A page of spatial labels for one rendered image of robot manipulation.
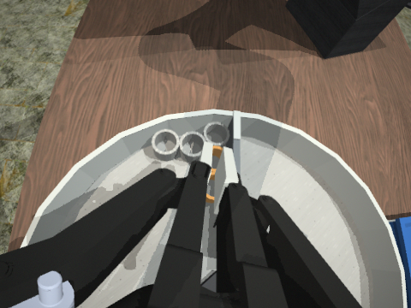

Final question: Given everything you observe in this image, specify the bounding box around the grey metal ring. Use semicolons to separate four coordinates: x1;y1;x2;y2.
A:
179;131;206;163
152;129;180;162
202;121;229;147

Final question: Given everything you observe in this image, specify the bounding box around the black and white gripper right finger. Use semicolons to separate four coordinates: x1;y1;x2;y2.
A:
213;147;362;308

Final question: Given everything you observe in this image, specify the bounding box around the bronze bushing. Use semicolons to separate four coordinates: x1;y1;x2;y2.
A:
206;172;215;203
211;145;223;172

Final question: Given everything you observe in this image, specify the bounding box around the blue plastic crate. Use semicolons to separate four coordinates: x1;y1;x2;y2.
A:
388;216;411;308

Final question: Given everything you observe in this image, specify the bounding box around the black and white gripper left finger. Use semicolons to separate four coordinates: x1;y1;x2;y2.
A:
0;141;213;308

